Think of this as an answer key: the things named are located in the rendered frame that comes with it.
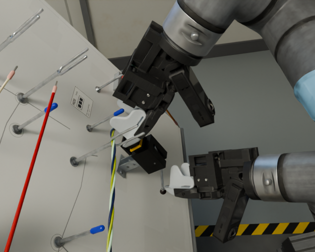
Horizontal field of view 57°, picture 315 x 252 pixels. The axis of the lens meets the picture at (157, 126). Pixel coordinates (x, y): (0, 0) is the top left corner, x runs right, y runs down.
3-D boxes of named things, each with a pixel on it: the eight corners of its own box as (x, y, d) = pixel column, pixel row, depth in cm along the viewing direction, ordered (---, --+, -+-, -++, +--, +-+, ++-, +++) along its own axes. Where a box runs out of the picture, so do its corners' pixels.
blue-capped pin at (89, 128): (90, 133, 55) (125, 115, 51) (84, 128, 54) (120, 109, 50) (92, 128, 56) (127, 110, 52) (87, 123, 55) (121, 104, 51)
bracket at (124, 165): (123, 178, 58) (143, 170, 55) (115, 171, 56) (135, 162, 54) (127, 161, 61) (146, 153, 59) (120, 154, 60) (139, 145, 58)
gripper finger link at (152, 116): (134, 124, 50) (159, 84, 46) (143, 128, 51) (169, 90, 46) (131, 140, 46) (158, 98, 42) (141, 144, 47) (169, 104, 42)
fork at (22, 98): (18, 90, 44) (83, 43, 38) (28, 96, 46) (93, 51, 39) (14, 99, 43) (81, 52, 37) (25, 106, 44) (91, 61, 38)
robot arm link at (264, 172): (298, 196, 48) (280, 208, 42) (270, 195, 51) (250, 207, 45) (290, 150, 48) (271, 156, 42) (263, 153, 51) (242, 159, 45)
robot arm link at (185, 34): (222, 20, 42) (226, 44, 36) (203, 45, 45) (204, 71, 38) (178, -9, 40) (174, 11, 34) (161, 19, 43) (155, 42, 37)
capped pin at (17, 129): (16, 123, 42) (55, 97, 38) (23, 131, 42) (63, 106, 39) (9, 128, 41) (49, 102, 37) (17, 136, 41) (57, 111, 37)
